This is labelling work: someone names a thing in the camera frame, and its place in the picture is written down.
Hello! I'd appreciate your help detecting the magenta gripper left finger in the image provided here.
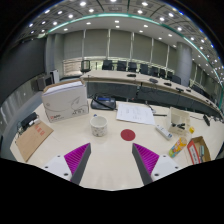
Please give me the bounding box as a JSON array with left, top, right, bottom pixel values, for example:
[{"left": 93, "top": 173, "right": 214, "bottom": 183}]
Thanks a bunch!
[{"left": 43, "top": 142, "right": 92, "bottom": 186}]

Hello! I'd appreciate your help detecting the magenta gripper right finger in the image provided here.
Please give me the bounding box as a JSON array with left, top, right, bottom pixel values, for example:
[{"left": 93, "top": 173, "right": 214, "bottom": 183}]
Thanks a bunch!
[{"left": 131, "top": 142, "right": 181, "bottom": 186}]

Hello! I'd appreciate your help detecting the red round coaster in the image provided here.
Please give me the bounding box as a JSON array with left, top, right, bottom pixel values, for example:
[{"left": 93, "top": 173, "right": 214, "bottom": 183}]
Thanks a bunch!
[{"left": 121, "top": 129, "right": 135, "bottom": 141}]

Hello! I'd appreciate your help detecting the white power strip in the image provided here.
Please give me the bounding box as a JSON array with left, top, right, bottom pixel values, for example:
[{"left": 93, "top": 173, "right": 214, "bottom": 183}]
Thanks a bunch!
[{"left": 155, "top": 125, "right": 172, "bottom": 140}]

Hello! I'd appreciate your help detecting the colourful plastic bottle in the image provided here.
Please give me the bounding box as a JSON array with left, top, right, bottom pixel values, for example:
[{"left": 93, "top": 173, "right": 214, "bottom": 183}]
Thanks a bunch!
[{"left": 169, "top": 127, "right": 195, "bottom": 158}]

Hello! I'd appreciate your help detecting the white patterned ceramic cup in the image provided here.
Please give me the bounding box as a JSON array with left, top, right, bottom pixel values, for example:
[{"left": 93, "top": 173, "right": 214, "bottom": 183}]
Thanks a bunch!
[{"left": 90, "top": 116, "right": 108, "bottom": 137}]

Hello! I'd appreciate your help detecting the white printed paper sheet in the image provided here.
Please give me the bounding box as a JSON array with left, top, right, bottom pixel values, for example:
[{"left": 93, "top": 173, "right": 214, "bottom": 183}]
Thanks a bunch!
[{"left": 116, "top": 103, "right": 155, "bottom": 125}]

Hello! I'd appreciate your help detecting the black pen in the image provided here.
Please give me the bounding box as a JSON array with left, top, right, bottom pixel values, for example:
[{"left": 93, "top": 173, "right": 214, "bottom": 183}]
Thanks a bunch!
[{"left": 153, "top": 114, "right": 167, "bottom": 117}]

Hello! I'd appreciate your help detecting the brown paper envelope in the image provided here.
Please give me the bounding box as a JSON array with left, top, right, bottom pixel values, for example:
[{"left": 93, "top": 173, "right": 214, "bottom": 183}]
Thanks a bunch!
[{"left": 16, "top": 122, "right": 53, "bottom": 162}]

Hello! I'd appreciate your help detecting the white open box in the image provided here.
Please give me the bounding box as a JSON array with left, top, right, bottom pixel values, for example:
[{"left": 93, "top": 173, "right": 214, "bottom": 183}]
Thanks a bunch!
[{"left": 166, "top": 107, "right": 190, "bottom": 134}]

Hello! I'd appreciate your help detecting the brown open cardboard box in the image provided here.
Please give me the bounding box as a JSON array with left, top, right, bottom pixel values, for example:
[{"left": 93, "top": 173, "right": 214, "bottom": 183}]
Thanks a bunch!
[{"left": 187, "top": 136, "right": 211, "bottom": 165}]

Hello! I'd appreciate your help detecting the white cardboard paper box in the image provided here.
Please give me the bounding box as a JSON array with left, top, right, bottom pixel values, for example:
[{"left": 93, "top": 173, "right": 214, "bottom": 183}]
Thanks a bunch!
[{"left": 42, "top": 79, "right": 89, "bottom": 123}]

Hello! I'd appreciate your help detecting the black conference phone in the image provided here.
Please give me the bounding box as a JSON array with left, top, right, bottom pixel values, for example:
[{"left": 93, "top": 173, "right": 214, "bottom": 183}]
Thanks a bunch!
[{"left": 91, "top": 96, "right": 116, "bottom": 110}]

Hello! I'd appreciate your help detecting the long curved conference desk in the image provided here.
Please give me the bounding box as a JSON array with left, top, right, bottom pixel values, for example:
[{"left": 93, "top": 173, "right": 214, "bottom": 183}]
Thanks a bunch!
[{"left": 81, "top": 70, "right": 224, "bottom": 117}]

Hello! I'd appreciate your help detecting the black device with cables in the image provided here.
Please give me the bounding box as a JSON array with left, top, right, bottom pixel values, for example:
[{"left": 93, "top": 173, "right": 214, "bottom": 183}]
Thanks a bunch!
[{"left": 17, "top": 112, "right": 38, "bottom": 134}]

